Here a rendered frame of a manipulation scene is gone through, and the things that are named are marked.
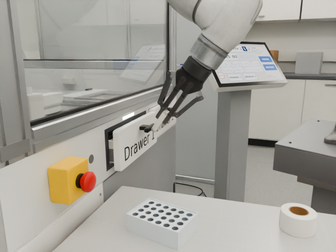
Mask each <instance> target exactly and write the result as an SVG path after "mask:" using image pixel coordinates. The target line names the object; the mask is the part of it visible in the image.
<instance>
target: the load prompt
mask: <svg viewBox="0 0 336 252"><path fill-rule="evenodd" d="M231 52H249V53H253V50H252V48H251V47H250V45H237V46H236V47H235V48H234V49H233V50H232V51H231Z"/></svg>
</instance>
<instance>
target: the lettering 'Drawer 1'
mask: <svg viewBox="0 0 336 252"><path fill-rule="evenodd" d="M145 138H146V140H145ZM146 141H147V137H144V141H143V139H142V142H141V140H140V144H139V142H138V146H139V150H140V148H143V144H144V146H146V145H147V144H145V142H146ZM135 145H136V147H135V148H134V153H135V154H136V152H138V146H137V143H136V144H135ZM135 145H134V146H135ZM134 146H132V147H131V156H132V148H133V147H134ZM127 148H128V151H129V154H128V158H129V156H130V148H129V147H128V146H127V147H125V148H124V153H125V161H126V160H127V159H128V158H127V159H126V149H127ZM135 149H136V152H135Z"/></svg>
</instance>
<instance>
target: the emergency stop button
mask: <svg viewBox="0 0 336 252"><path fill-rule="evenodd" d="M96 181H97V179H96V176H95V174H94V173H93V172H92V171H87V172H85V173H84V174H83V176H82V177H81V178H80V181H79V184H80V186H81V189H82V191H83V192H86V193H89V192H91V191H92V190H93V189H94V188H95V185H96Z"/></svg>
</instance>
